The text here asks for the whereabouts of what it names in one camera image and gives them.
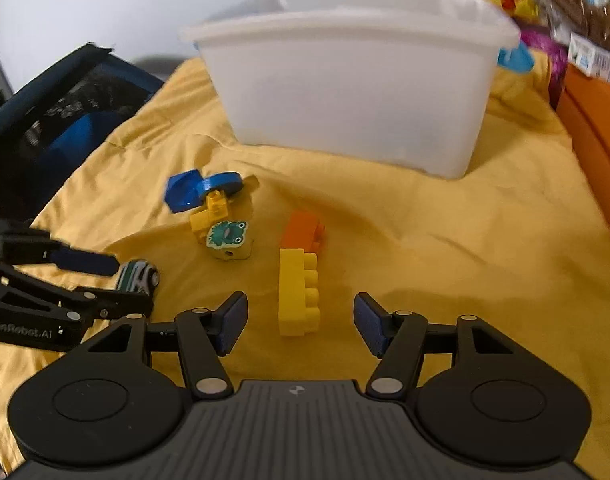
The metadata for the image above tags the green striped toy car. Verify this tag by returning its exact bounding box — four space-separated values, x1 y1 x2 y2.
116 259 161 306

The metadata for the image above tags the brown cardboard box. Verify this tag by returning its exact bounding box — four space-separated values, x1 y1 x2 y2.
540 0 610 57

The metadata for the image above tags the orange box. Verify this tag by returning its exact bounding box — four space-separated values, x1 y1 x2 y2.
555 62 610 223

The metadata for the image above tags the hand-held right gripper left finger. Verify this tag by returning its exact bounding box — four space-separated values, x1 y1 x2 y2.
82 291 250 401

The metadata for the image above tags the blue and black bag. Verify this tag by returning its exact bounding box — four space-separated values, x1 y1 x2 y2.
0 42 166 228

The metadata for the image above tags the orange toy brick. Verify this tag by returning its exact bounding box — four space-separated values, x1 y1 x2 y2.
280 211 327 254

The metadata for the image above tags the blue toy shovel piece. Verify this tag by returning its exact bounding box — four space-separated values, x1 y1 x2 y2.
166 170 245 214

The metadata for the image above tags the small yellow toy brick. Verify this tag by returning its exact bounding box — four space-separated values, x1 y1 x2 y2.
190 191 232 244

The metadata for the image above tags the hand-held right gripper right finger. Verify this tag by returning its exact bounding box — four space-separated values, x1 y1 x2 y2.
353 292 526 401

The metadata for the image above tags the yellow cloth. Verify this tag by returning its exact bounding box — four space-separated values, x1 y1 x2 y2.
0 55 610 477

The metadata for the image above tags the small white and blue box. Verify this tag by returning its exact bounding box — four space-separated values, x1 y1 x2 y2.
567 32 610 87

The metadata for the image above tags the translucent plastic storage container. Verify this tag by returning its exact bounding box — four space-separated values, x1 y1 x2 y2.
179 0 536 180

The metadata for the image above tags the pink glitter bag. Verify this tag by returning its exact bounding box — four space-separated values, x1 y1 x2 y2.
519 27 572 107

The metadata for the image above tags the long yellow toy brick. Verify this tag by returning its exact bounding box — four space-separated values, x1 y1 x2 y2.
278 247 322 337

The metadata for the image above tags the frog print wooden block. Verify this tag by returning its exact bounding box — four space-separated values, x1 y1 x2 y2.
205 219 254 264

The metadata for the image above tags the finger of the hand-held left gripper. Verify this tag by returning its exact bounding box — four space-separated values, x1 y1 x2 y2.
0 230 120 277
0 257 154 322

